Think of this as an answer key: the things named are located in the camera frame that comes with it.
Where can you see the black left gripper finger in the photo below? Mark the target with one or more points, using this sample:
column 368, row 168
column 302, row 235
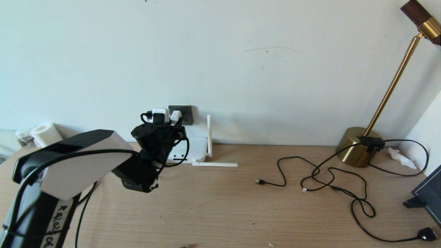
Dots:
column 181, row 132
column 168, row 130

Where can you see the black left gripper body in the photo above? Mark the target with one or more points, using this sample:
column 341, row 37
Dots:
column 163, row 146

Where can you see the white power adapter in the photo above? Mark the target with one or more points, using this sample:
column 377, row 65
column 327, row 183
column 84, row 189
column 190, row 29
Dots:
column 175, row 116

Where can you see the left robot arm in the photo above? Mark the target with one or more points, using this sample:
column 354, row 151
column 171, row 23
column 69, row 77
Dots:
column 79, row 165

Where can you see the white router with four antennas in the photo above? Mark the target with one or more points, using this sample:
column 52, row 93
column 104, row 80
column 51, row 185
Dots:
column 198, row 151

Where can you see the white paper roll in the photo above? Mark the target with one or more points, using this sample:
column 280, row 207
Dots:
column 46, row 134

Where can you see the brass desk lamp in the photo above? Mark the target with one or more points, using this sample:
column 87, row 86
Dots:
column 355, row 151

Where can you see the black clip on lamp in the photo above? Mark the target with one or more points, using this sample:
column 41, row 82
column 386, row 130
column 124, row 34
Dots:
column 372, row 143

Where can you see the crumpled white tissue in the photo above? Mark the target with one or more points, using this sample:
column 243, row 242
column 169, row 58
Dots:
column 399, row 158

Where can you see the black plastic stand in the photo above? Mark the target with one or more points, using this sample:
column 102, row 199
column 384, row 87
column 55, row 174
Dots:
column 411, row 204

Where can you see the grey wall socket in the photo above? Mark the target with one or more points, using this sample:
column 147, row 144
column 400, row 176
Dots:
column 187, row 115

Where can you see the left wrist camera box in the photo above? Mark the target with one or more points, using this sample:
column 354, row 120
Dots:
column 160, row 112

